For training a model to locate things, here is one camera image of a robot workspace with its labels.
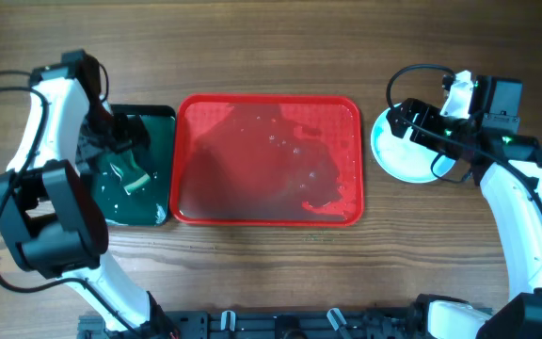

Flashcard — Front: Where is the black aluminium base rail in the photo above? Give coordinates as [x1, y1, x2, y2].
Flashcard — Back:
[76, 306, 496, 339]

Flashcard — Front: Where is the dark green tray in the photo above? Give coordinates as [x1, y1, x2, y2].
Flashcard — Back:
[78, 105, 176, 226]

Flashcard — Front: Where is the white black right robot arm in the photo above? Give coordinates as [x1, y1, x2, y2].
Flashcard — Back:
[386, 99, 542, 338]

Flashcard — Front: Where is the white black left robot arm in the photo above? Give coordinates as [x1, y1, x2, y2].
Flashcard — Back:
[0, 61, 175, 338]

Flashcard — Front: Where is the red plastic tray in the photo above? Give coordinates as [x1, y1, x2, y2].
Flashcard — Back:
[169, 93, 365, 228]

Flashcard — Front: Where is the green yellow sponge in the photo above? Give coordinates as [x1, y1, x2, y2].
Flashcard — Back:
[107, 151, 151, 195]

